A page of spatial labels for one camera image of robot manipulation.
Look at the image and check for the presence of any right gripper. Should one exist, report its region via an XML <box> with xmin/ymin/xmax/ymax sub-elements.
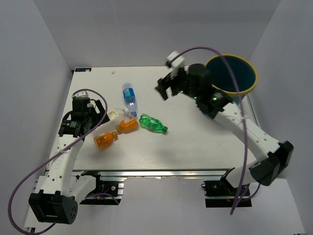
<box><xmin>155</xmin><ymin>67</ymin><xmax>200</xmax><ymax>101</ymax></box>

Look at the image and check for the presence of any green plastic bottle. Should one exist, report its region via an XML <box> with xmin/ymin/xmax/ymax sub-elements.
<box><xmin>139</xmin><ymin>114</ymin><xmax>168</xmax><ymax>134</ymax></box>

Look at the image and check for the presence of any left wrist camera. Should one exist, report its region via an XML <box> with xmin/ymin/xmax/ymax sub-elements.
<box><xmin>71</xmin><ymin>91</ymin><xmax>89</xmax><ymax>99</ymax></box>

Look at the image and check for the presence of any small blue label water bottle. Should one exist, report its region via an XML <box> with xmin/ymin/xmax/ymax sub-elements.
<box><xmin>122</xmin><ymin>83</ymin><xmax>137</xmax><ymax>117</ymax></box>

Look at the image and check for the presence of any teal bin yellow rim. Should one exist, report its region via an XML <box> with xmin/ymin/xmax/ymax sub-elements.
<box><xmin>206</xmin><ymin>54</ymin><xmax>258</xmax><ymax>98</ymax></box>

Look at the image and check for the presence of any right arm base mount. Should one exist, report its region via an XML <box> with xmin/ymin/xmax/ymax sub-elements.
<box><xmin>201</xmin><ymin>181</ymin><xmax>237</xmax><ymax>208</ymax></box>

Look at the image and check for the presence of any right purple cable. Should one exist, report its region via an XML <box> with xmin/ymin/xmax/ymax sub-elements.
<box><xmin>172</xmin><ymin>47</ymin><xmax>262</xmax><ymax>215</ymax></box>

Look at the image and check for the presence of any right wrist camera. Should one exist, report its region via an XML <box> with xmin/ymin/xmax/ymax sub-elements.
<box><xmin>165</xmin><ymin>51</ymin><xmax>185</xmax><ymax>75</ymax></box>

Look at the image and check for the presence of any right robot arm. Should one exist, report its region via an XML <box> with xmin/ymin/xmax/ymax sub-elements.
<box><xmin>155</xmin><ymin>64</ymin><xmax>294</xmax><ymax>195</ymax></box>

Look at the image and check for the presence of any blue table label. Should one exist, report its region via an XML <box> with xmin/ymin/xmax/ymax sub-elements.
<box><xmin>74</xmin><ymin>68</ymin><xmax>91</xmax><ymax>72</ymax></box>

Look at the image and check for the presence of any aluminium table rail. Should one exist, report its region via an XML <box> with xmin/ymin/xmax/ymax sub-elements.
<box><xmin>73</xmin><ymin>168</ymin><xmax>235</xmax><ymax>179</ymax></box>

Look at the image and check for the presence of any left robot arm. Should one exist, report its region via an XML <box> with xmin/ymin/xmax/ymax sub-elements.
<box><xmin>28</xmin><ymin>92</ymin><xmax>105</xmax><ymax>224</ymax></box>

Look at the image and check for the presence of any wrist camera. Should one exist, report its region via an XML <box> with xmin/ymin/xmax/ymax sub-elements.
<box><xmin>165</xmin><ymin>51</ymin><xmax>185</xmax><ymax>75</ymax></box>
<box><xmin>71</xmin><ymin>91</ymin><xmax>89</xmax><ymax>99</ymax></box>

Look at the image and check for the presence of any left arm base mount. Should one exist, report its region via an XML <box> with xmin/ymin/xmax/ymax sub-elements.
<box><xmin>80</xmin><ymin>172</ymin><xmax>125</xmax><ymax>206</ymax></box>

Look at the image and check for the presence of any orange juice bottle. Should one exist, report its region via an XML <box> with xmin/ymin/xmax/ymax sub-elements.
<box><xmin>115</xmin><ymin>115</ymin><xmax>138</xmax><ymax>134</ymax></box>
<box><xmin>93</xmin><ymin>131</ymin><xmax>118</xmax><ymax>149</ymax></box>

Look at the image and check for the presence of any clear bottle cream label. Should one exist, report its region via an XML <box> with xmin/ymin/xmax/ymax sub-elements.
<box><xmin>92</xmin><ymin>108</ymin><xmax>130</xmax><ymax>137</ymax></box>

